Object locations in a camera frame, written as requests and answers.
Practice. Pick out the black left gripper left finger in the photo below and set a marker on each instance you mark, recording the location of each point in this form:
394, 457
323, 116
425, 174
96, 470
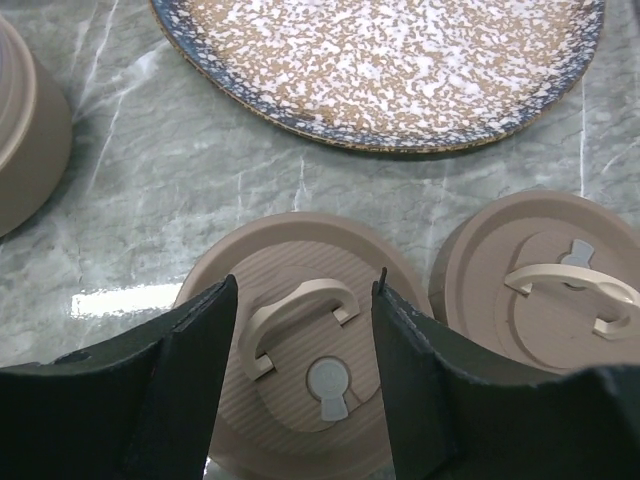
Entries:
141, 405

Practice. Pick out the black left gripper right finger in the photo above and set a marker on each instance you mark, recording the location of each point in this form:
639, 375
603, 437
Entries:
456, 410

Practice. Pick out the near steel lunch tin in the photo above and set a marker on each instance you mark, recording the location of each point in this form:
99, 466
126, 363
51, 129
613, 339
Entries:
36, 131

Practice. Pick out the speckled ceramic plate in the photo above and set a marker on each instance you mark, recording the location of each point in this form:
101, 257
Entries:
389, 76

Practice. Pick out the brown lid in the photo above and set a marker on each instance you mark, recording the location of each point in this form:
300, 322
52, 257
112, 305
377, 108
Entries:
545, 278
301, 397

